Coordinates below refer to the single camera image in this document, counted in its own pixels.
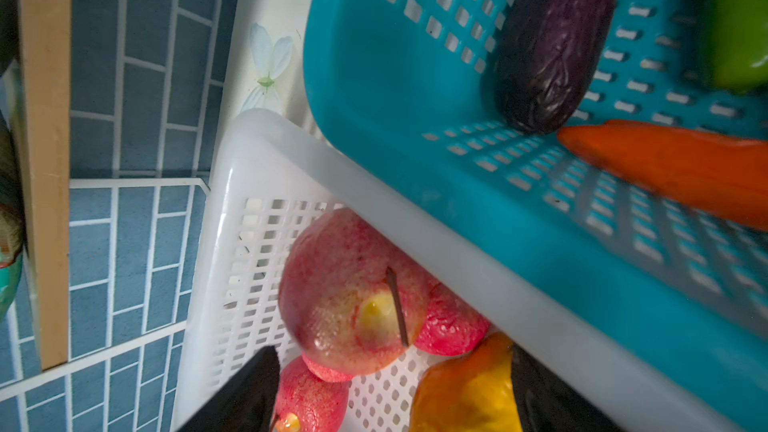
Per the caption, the teal plastic basket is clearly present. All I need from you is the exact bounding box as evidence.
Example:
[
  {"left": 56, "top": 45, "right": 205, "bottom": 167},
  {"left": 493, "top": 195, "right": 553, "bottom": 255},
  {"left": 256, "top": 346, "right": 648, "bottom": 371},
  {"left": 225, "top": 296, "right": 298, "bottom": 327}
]
[{"left": 302, "top": 0, "right": 768, "bottom": 432}]

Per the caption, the green pepper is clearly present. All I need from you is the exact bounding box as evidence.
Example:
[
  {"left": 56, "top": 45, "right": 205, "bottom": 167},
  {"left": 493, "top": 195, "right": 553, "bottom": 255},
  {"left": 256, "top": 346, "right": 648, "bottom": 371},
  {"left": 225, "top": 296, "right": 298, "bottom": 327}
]
[{"left": 699, "top": 0, "right": 767, "bottom": 94}]

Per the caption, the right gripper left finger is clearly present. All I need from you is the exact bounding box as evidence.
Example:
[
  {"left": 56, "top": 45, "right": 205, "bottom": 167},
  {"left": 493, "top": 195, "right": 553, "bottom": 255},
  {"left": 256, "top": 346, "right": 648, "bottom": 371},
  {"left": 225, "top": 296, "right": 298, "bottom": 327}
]
[{"left": 179, "top": 346, "right": 281, "bottom": 432}]

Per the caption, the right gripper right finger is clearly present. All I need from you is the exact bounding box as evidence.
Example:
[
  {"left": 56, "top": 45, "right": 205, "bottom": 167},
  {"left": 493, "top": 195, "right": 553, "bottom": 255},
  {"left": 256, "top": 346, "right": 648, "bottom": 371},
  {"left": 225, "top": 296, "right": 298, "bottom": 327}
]
[{"left": 510, "top": 344, "right": 622, "bottom": 432}]

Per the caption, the teal red snack bag lower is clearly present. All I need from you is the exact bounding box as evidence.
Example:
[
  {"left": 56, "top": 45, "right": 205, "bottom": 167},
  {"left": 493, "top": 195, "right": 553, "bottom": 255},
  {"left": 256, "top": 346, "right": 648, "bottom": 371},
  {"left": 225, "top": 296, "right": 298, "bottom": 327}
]
[{"left": 1, "top": 118, "right": 25, "bottom": 319}]

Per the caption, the orange carrot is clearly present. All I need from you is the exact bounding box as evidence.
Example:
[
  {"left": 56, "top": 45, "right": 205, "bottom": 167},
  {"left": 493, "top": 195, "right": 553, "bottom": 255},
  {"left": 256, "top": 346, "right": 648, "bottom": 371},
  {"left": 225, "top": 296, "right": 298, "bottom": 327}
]
[{"left": 557, "top": 120, "right": 767, "bottom": 232}]

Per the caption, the purple eggplant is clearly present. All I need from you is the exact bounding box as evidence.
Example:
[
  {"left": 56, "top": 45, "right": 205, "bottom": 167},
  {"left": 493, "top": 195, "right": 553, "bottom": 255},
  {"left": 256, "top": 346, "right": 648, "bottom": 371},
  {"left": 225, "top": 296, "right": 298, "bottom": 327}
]
[{"left": 494, "top": 0, "right": 617, "bottom": 135}]

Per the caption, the red apple with yellow spot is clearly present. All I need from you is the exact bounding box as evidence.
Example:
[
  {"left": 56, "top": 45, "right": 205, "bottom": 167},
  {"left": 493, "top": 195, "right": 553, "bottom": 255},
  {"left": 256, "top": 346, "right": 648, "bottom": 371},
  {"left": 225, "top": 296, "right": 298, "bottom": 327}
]
[{"left": 278, "top": 208, "right": 432, "bottom": 376}]

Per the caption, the wooden two-tier shelf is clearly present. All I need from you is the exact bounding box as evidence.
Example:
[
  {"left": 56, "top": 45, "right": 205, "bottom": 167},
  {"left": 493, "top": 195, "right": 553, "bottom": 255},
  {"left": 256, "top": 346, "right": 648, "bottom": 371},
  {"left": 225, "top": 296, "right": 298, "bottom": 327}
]
[{"left": 1, "top": 0, "right": 72, "bottom": 370}]

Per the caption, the red apple small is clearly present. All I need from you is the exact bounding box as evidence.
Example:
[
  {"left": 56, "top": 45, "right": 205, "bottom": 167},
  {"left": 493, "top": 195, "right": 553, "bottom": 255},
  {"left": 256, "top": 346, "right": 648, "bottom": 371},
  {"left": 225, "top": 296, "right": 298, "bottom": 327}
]
[
  {"left": 272, "top": 357, "right": 351, "bottom": 432},
  {"left": 414, "top": 283, "right": 491, "bottom": 357}
]

